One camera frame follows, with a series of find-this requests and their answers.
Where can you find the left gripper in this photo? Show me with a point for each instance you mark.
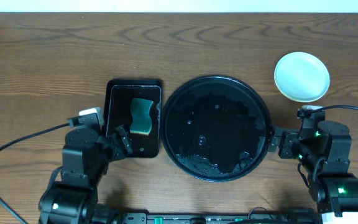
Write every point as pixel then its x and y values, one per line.
pixel 117 145

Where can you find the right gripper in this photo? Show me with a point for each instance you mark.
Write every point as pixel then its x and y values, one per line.
pixel 288 139

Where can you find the green scouring sponge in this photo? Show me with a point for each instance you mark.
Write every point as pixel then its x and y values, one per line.
pixel 141 120

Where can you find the light blue plate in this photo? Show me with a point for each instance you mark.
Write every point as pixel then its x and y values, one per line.
pixel 301 75

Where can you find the yellow plate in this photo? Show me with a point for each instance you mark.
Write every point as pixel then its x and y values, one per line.
pixel 304 100

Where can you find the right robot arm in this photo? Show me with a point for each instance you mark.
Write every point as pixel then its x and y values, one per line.
pixel 322 149

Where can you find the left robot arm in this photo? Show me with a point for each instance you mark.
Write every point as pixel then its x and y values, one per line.
pixel 72 192

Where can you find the black rectangular water tray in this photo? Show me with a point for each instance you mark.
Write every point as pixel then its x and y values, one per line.
pixel 117 111

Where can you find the black round tray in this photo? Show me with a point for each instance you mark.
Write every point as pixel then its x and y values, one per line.
pixel 216 128

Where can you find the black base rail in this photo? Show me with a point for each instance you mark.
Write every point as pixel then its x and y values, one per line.
pixel 303 217

